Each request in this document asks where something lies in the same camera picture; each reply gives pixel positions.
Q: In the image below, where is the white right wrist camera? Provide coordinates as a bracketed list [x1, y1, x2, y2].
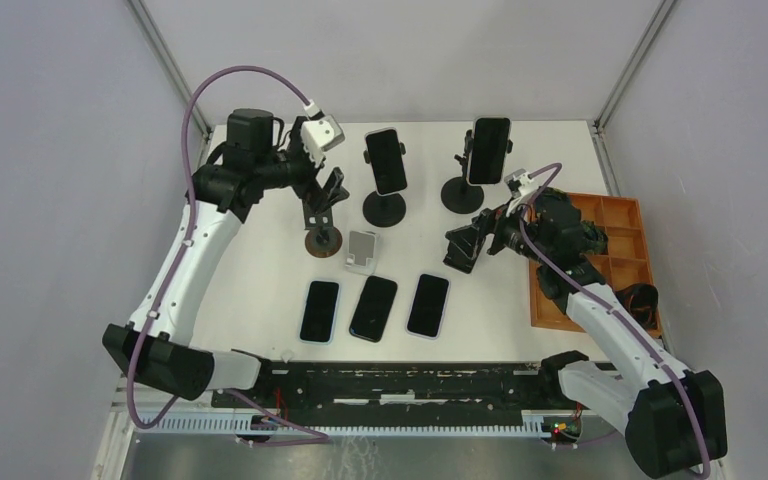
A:
[503, 169, 539, 210]

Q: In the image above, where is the wooden-base black plate stand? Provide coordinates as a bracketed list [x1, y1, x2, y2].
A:
[301, 193, 346, 258]

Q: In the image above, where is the phone with light blue case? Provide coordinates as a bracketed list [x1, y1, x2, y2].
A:
[299, 280, 340, 344]

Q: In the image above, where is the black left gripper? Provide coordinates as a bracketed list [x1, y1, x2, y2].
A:
[257, 118, 349, 214]

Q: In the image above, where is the phone with white case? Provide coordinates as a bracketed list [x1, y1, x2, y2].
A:
[349, 276, 398, 343]

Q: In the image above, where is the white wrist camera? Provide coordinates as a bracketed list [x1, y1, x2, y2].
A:
[503, 169, 539, 210]
[300, 101, 345, 167]

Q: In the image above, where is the white slotted cable duct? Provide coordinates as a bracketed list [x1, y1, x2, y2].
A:
[148, 409, 572, 440]

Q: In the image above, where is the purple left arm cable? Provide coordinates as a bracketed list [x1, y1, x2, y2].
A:
[125, 64, 334, 448]

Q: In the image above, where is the orange compartment tray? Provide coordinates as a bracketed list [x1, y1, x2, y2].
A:
[526, 192, 664, 342]

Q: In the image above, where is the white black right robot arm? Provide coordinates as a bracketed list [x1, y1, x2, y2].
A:
[444, 188, 728, 479]

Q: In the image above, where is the phone with purple case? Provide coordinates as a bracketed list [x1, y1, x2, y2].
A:
[406, 274, 450, 339]

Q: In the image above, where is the green blue rolled tie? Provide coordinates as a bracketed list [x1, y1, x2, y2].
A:
[583, 221, 608, 255]

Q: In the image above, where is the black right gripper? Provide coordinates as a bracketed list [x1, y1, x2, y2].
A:
[446, 195, 552, 265]

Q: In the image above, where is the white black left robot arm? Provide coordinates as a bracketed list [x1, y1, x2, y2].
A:
[102, 108, 349, 408]

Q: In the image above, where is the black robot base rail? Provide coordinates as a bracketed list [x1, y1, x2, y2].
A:
[245, 361, 576, 427]

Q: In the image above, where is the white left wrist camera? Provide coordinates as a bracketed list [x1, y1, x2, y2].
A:
[300, 101, 345, 167]

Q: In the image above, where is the brown rolled tie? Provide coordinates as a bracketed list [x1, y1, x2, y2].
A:
[615, 283, 659, 330]

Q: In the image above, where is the silver folding phone stand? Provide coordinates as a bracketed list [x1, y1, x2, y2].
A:
[344, 230, 379, 276]

